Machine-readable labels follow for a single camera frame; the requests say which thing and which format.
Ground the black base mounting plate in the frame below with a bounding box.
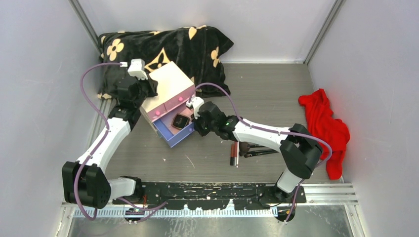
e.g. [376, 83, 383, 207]
[125, 182, 307, 210]

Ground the black makeup brush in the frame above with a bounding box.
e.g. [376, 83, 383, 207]
[244, 149, 278, 158]

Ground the black square compact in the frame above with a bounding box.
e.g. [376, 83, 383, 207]
[171, 114, 190, 130]

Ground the pink drawer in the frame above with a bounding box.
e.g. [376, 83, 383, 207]
[147, 103, 167, 122]
[164, 86, 195, 112]

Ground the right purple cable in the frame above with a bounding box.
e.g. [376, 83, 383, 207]
[190, 82, 334, 223]

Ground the white drawer organizer box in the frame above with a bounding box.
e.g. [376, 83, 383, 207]
[140, 62, 195, 130]

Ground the black floral plush blanket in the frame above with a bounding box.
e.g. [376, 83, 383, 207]
[97, 25, 234, 98]

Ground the red makeup pencil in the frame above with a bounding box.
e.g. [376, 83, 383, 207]
[230, 142, 237, 166]

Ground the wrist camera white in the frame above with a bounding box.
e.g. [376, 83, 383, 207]
[186, 95, 205, 119]
[120, 59, 148, 80]

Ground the red cloth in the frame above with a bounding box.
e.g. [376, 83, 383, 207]
[298, 88, 350, 180]

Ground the large powder brush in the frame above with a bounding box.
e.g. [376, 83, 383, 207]
[239, 142, 263, 157]

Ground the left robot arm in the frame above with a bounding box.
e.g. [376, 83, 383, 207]
[62, 76, 158, 209]

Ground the white makeup pencil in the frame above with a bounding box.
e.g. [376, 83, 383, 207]
[234, 142, 239, 168]

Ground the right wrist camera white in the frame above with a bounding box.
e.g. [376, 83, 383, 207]
[186, 95, 205, 119]

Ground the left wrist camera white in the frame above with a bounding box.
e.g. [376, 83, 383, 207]
[120, 59, 148, 80]

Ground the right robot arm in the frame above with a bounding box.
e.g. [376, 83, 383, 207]
[186, 97, 323, 203]

